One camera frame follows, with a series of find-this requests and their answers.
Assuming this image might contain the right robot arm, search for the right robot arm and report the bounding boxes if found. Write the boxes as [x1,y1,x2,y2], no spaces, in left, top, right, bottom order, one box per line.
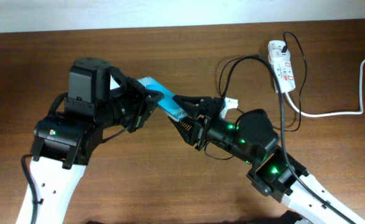
[173,95,365,223]

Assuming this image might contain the blue Galaxy S25 smartphone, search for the blue Galaxy S25 smartphone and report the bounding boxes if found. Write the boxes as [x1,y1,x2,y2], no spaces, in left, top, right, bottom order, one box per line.
[138,77,187,122]

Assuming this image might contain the white power strip cord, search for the white power strip cord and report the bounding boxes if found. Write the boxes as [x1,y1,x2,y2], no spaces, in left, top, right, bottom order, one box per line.
[283,54,365,118]

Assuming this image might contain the thin black charging cable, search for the thin black charging cable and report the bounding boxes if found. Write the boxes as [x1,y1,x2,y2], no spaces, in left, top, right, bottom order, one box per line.
[217,30,308,133]

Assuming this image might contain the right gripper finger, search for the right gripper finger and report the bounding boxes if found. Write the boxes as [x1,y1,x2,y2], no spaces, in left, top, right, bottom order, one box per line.
[173,95,216,119]
[169,117,201,146]

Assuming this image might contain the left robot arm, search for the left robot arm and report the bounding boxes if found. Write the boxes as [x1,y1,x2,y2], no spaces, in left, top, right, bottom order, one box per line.
[17,57,163,223]

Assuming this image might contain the white USB charger adapter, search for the white USB charger adapter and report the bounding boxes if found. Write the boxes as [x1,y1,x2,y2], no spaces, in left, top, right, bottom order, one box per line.
[267,40,290,65]

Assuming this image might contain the white power strip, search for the white power strip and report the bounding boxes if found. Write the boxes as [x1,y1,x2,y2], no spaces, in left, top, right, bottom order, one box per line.
[267,40,296,94]

